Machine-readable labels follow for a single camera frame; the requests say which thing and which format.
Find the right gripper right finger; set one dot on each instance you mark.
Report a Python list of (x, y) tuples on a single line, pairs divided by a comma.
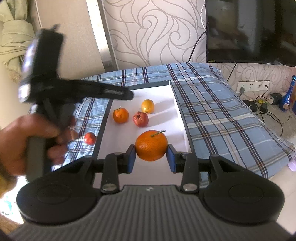
[(187, 164)]

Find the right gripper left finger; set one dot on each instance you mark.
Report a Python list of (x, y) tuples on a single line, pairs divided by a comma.
[(113, 165)]

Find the large orange with stem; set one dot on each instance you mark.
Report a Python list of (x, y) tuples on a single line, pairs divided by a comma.
[(151, 145)]

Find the red apple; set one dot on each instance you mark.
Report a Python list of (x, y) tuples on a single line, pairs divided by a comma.
[(90, 138), (140, 119)]

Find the small orange tangerine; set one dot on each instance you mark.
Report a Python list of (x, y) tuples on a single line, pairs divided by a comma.
[(120, 115)]

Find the yellow orange fruit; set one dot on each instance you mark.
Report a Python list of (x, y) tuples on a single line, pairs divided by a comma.
[(147, 106)]

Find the person's left hand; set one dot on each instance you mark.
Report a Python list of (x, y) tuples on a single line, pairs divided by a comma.
[(14, 140)]

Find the green fringed cloth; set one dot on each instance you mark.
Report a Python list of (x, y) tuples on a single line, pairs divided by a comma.
[(16, 36)]

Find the blue plaid tablecloth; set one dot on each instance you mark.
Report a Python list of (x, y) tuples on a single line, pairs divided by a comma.
[(218, 121)]

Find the grey box white inside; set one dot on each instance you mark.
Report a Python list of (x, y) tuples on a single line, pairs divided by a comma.
[(114, 137)]

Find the white power strip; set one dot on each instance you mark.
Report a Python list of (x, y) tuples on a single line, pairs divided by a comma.
[(253, 86)]

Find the blue bottle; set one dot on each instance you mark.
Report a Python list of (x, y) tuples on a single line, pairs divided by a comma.
[(285, 100)]

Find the black television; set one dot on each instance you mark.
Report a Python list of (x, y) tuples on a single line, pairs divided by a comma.
[(251, 32)]

